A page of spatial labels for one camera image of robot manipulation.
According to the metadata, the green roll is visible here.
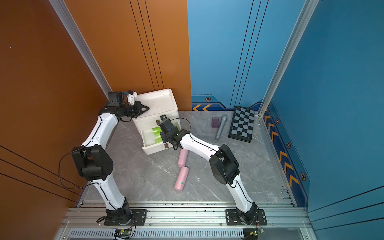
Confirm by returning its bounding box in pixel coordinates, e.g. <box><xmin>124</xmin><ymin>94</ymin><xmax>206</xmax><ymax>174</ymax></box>
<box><xmin>155</xmin><ymin>134</ymin><xmax>163</xmax><ymax>144</ymax></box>
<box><xmin>153</xmin><ymin>127</ymin><xmax>162</xmax><ymax>134</ymax></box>

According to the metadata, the white plastic drawer cabinet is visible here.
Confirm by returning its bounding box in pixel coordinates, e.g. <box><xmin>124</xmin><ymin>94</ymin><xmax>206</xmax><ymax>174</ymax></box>
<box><xmin>132</xmin><ymin>88</ymin><xmax>182</xmax><ymax>156</ymax></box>

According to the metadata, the white drawer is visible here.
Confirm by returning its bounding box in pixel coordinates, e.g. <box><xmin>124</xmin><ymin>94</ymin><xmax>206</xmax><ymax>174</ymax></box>
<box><xmin>140</xmin><ymin>126</ymin><xmax>173</xmax><ymax>155</ymax></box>

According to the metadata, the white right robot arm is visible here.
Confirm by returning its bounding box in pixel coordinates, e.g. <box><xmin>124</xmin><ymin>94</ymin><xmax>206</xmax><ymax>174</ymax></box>
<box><xmin>158</xmin><ymin>115</ymin><xmax>259</xmax><ymax>225</ymax></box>

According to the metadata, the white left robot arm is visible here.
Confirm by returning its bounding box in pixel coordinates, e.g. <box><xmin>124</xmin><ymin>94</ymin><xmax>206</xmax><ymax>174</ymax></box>
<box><xmin>71</xmin><ymin>101</ymin><xmax>150</xmax><ymax>211</ymax></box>

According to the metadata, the pink roll upper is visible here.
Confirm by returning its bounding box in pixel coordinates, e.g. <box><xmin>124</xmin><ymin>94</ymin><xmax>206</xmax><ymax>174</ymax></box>
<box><xmin>178</xmin><ymin>149</ymin><xmax>189</xmax><ymax>168</ymax></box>

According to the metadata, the pink roll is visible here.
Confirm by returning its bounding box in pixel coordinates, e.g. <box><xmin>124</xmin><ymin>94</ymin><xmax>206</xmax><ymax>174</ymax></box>
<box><xmin>174</xmin><ymin>167</ymin><xmax>189</xmax><ymax>192</ymax></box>
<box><xmin>178</xmin><ymin>149</ymin><xmax>189</xmax><ymax>168</ymax></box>

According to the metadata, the purple small block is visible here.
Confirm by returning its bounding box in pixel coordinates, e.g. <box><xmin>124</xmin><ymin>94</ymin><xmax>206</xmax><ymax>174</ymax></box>
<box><xmin>211</xmin><ymin>117</ymin><xmax>221</xmax><ymax>128</ymax></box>

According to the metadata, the pink roll lower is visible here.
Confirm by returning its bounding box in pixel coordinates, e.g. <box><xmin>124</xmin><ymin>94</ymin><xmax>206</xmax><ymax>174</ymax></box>
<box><xmin>174</xmin><ymin>167</ymin><xmax>189</xmax><ymax>192</ymax></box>

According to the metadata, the grey microphone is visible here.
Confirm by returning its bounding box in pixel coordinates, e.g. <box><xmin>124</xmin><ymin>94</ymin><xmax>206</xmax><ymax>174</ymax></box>
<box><xmin>215</xmin><ymin>116</ymin><xmax>228</xmax><ymax>140</ymax></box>

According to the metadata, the black white chessboard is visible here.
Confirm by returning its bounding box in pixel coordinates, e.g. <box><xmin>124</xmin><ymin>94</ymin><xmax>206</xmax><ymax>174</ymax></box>
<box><xmin>229</xmin><ymin>106</ymin><xmax>255</xmax><ymax>143</ymax></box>

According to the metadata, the green circuit board left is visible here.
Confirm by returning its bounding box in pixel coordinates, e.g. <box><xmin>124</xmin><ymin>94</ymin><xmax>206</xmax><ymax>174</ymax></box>
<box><xmin>114</xmin><ymin>229</ymin><xmax>133</xmax><ymax>240</ymax></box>

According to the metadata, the green circuit board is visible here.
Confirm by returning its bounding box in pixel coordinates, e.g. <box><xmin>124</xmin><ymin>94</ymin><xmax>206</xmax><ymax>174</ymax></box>
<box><xmin>249</xmin><ymin>229</ymin><xmax>265</xmax><ymax>238</ymax></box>
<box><xmin>114</xmin><ymin>229</ymin><xmax>133</xmax><ymax>240</ymax></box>

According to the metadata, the green circuit board right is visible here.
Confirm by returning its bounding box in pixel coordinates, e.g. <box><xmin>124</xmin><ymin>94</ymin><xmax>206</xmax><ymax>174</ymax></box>
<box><xmin>249</xmin><ymin>229</ymin><xmax>265</xmax><ymax>238</ymax></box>

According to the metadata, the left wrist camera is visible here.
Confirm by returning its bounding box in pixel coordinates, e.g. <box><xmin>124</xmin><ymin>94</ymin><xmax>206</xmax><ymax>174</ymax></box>
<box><xmin>126</xmin><ymin>90</ymin><xmax>138</xmax><ymax>105</ymax></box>

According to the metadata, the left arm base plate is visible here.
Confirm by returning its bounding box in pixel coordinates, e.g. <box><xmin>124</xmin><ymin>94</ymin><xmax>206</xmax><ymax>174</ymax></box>
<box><xmin>104</xmin><ymin>209</ymin><xmax>147</xmax><ymax>226</ymax></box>

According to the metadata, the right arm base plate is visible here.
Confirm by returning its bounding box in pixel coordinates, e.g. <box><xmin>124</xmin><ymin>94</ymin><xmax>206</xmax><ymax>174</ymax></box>
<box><xmin>225</xmin><ymin>209</ymin><xmax>268</xmax><ymax>226</ymax></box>

